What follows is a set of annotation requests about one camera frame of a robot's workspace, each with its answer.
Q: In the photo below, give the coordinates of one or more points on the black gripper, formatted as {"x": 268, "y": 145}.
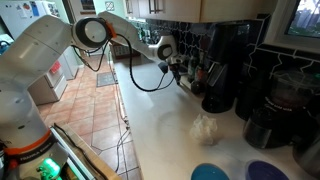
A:
{"x": 175, "y": 63}

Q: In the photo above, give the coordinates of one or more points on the wooden tray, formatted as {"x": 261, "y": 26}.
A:
{"x": 186, "y": 83}

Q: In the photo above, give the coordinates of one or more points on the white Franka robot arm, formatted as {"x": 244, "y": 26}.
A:
{"x": 40, "y": 50}

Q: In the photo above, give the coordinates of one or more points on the dark bottle with red label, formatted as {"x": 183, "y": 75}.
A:
{"x": 199, "y": 81}

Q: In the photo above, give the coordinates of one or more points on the tall black coffee maker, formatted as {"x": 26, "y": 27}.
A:
{"x": 226, "y": 60}

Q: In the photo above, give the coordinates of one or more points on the crumpled white cloth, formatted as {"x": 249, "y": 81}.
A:
{"x": 204, "y": 130}

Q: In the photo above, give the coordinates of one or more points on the wooden upper cabinets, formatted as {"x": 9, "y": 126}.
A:
{"x": 186, "y": 10}

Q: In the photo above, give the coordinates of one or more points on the grey floor mat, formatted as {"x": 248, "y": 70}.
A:
{"x": 106, "y": 79}

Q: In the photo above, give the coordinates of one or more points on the teal blue bowl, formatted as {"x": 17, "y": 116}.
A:
{"x": 208, "y": 172}

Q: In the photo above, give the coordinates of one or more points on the wooden robot platform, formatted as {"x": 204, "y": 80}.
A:
{"x": 96, "y": 160}

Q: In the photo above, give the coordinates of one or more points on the red towel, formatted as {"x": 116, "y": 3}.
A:
{"x": 55, "y": 66}

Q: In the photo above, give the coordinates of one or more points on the dark purple bowl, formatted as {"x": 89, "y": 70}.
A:
{"x": 265, "y": 171}

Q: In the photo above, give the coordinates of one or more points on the white fridge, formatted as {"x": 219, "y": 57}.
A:
{"x": 20, "y": 13}

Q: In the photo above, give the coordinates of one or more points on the blue kettle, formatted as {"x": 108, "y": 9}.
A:
{"x": 2, "y": 48}

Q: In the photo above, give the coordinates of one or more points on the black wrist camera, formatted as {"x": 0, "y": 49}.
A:
{"x": 163, "y": 67}

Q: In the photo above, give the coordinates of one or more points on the framed wall picture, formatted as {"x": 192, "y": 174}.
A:
{"x": 109, "y": 5}

